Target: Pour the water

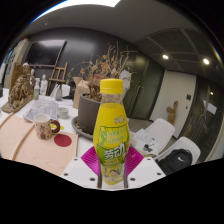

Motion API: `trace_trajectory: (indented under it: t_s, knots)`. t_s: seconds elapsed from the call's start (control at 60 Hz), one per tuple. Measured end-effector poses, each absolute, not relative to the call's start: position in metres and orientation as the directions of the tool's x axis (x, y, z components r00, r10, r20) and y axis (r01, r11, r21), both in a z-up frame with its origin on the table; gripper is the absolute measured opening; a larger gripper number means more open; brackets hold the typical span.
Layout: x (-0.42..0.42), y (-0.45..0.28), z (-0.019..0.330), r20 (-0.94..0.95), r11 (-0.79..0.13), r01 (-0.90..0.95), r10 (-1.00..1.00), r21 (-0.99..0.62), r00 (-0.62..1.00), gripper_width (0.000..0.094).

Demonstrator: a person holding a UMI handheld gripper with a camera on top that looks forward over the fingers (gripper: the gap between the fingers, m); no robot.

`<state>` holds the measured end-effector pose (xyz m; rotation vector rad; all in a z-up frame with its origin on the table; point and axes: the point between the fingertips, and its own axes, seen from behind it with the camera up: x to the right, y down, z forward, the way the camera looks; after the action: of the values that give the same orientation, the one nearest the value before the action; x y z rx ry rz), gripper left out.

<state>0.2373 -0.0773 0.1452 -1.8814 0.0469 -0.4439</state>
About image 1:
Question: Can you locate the small white plaster bust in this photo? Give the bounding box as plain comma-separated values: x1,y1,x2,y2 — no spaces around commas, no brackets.
39,73,49,97

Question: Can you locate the wooden easel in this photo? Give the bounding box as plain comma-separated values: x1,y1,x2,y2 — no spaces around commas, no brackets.
46,61,69,97

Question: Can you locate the grey glass jug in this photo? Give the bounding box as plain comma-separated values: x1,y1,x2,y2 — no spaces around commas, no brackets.
54,83,64,102

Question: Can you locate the white cabinet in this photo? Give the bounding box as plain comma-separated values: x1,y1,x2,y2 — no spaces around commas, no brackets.
3,38,30,88

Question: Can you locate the brown cardboard box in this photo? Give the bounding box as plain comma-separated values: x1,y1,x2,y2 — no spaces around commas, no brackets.
72,76,92,110

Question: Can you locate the grey plant saucer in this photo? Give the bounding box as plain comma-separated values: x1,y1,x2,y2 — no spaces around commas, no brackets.
70,115,96,140

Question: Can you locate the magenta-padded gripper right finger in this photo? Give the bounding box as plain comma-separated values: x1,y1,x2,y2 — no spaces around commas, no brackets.
123,145,167,189

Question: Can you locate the small white bowl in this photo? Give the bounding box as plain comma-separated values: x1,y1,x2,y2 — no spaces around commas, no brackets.
57,106,70,120

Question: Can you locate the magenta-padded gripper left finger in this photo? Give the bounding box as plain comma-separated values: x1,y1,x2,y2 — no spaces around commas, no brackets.
60,145,103,189

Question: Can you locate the yellow drink bottle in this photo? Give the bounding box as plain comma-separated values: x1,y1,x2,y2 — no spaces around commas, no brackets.
92,78,131,186

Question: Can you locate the dried plant in grey pot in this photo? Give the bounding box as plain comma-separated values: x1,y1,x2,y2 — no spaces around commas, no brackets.
68,41,139,136

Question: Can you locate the brown clay relief sculpture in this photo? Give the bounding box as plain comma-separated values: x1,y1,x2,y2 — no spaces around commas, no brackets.
0,62,36,114

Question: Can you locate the black wall screen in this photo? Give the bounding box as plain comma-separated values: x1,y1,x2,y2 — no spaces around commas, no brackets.
24,39,67,67

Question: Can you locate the white spray bottle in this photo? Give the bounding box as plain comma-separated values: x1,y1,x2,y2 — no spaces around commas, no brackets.
33,77,41,100

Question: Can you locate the flat round red coaster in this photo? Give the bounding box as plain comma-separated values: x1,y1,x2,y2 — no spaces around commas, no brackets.
53,133,73,148

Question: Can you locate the wooden figure sculpture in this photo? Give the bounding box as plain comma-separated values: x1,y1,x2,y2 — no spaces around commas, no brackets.
166,100,179,126

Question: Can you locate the white shell chair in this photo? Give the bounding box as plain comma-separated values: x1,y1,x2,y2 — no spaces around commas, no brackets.
143,117,176,149
154,136,202,166

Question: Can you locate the light wooden board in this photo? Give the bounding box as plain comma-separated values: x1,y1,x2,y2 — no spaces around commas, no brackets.
0,113,79,177

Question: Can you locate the stack of papers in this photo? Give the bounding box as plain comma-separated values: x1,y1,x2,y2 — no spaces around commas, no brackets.
130,128,160,156

